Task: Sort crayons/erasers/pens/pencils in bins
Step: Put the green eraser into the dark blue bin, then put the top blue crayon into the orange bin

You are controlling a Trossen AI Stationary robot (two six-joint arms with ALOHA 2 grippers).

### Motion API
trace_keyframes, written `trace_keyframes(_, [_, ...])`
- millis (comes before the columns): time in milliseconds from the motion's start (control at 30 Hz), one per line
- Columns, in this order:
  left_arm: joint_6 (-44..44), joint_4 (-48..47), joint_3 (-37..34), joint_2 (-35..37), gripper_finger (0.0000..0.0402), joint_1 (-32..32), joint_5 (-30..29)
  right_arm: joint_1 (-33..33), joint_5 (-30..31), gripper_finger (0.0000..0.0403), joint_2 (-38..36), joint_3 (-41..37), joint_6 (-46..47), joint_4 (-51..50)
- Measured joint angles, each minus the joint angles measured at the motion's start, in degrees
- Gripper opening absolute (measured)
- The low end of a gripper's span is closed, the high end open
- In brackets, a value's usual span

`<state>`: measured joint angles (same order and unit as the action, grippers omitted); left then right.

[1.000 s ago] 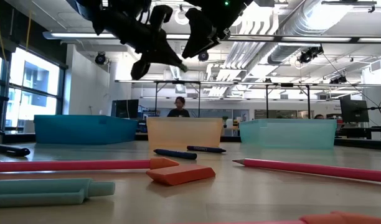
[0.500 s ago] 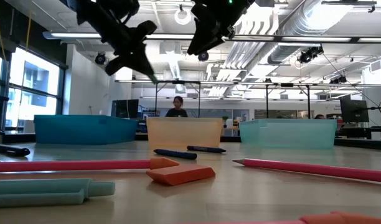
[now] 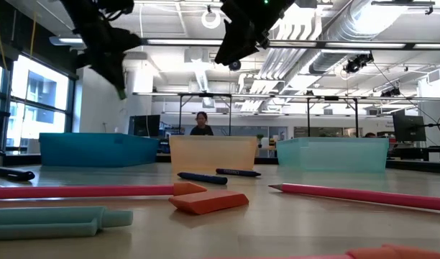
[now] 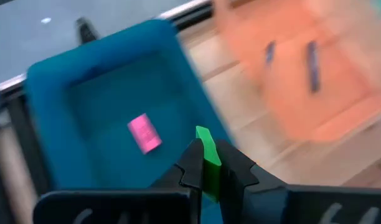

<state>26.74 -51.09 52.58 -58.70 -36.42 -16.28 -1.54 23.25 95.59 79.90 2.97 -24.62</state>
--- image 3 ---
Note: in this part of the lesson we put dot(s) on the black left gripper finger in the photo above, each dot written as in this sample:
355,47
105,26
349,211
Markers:
108,77
121,77

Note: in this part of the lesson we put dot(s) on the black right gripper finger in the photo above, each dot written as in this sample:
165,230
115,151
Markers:
257,36
234,43

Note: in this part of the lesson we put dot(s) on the pink pencil orange tip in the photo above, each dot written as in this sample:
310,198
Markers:
80,191

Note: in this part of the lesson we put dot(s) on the dark blue crayon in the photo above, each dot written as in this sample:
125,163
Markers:
202,178

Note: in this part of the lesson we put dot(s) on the dark purple crayon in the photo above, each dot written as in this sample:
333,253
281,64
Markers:
238,172

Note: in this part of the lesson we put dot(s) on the black pen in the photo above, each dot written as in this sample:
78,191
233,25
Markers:
11,173

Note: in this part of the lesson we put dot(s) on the teal pen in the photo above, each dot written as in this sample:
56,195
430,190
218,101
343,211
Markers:
44,223

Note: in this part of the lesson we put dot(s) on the pink pencil grey tip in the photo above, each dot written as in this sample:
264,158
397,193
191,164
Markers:
349,195

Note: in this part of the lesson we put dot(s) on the pink pen orange cap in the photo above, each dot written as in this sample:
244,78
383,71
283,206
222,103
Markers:
392,253

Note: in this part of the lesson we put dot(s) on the white ceiling pipes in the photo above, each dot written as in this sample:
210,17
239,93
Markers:
288,57

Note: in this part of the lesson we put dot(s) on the long LED light bar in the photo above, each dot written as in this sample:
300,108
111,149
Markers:
187,42

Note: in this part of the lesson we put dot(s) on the black computer monitor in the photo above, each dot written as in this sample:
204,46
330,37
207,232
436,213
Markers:
408,127
144,126

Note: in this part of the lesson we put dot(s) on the blue plastic bin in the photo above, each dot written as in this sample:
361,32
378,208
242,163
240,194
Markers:
97,151

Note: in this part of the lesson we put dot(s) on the large window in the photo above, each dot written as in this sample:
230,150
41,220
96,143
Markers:
40,118

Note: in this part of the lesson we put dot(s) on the person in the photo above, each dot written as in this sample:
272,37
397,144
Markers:
370,135
202,129

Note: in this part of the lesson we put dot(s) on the orange translucent bin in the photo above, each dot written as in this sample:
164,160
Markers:
213,153

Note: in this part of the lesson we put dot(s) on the teal translucent bin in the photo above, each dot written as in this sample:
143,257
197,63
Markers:
331,154

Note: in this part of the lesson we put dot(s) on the orange eraser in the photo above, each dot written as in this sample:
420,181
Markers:
209,203

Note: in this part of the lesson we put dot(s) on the round black camera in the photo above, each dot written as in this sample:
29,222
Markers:
236,66

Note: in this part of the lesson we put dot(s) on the black metal frame rig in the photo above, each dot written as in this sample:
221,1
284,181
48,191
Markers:
308,118
180,115

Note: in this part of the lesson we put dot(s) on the black mounted camera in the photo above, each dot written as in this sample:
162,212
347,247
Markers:
390,93
353,65

